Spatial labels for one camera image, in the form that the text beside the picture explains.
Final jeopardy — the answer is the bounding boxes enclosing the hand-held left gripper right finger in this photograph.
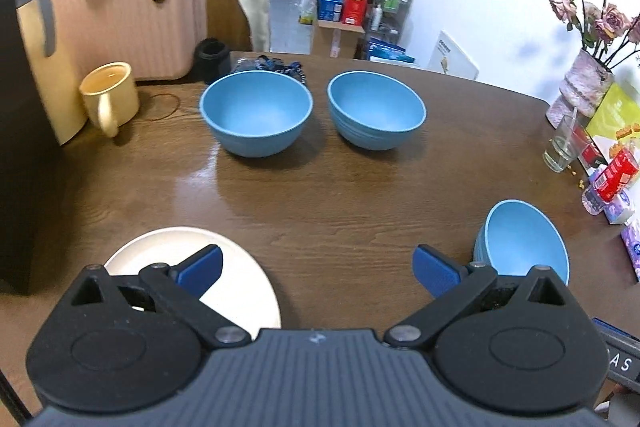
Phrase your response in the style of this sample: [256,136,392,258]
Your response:
[384,245,573,350]

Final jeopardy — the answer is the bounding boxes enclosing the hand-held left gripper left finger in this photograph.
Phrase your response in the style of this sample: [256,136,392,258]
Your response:
[65,245,252,350]

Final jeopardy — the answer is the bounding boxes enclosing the cream plate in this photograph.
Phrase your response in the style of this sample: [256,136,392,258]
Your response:
[102,227,282,332]

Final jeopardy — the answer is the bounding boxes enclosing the blue bowl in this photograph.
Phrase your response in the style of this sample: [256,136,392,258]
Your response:
[199,72,314,158]
[327,71,427,151]
[472,200,571,288]

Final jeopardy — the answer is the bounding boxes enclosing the long purple tissue pack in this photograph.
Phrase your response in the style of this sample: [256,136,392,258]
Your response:
[620,214,640,283]

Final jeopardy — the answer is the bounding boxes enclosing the small purple tissue pack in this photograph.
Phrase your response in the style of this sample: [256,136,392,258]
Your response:
[602,189,638,225]

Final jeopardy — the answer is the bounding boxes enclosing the clear drinking glass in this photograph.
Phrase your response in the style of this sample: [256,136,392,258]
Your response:
[542,114,581,174]

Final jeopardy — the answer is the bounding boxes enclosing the scattered yellow kernels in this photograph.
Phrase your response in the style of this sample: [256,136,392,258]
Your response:
[547,137,586,190]

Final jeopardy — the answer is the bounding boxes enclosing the thin rubber band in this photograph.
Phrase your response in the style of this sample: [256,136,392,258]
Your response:
[146,93,179,122]

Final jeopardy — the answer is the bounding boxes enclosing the red label plastic bottle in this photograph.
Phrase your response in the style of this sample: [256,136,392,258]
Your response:
[581,146,640,217]

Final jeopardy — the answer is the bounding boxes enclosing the yellow mug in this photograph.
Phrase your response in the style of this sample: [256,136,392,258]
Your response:
[79,62,141,138]

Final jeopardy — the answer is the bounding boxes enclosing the small red box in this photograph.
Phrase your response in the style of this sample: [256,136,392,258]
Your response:
[570,124,608,172]

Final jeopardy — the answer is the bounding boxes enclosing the white stirring stick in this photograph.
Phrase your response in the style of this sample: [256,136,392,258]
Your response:
[560,107,578,158]

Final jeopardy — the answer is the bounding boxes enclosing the black round container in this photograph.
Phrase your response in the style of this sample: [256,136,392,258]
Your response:
[194,38,232,85]

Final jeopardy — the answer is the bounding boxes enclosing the white leaning board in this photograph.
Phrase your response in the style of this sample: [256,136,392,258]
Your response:
[426,29,480,82]

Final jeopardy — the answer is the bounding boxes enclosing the black paper bag orange tag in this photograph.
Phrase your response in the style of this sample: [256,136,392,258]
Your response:
[0,0,66,295]

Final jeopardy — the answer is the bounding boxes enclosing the blue floor packages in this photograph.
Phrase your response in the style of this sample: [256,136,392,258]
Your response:
[367,38,416,64]

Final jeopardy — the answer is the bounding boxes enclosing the pink textured vase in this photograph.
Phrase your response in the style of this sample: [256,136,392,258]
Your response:
[545,48,616,130]

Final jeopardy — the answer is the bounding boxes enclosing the green yellow snack box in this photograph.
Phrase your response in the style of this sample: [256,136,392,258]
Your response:
[585,82,640,158]

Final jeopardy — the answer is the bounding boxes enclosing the cardboard box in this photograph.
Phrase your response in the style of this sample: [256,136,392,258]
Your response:
[310,19,366,60]

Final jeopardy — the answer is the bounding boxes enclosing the brown wooden chair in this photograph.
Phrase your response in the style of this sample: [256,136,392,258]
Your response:
[205,0,253,52]

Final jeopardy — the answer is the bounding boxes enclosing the pink suitcase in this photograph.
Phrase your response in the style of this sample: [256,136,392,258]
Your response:
[49,0,208,82]

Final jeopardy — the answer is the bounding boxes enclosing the blue carton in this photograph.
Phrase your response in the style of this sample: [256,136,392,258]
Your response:
[317,0,346,24]

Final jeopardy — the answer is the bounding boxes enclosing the dried pink roses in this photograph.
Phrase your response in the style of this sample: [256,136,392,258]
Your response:
[520,0,640,68]

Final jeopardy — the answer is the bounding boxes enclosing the cream kettle grey handle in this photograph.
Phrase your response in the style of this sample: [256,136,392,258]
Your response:
[12,0,90,146]

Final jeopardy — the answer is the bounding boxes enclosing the wire storage rack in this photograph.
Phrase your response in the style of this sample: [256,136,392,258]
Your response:
[367,0,416,48]

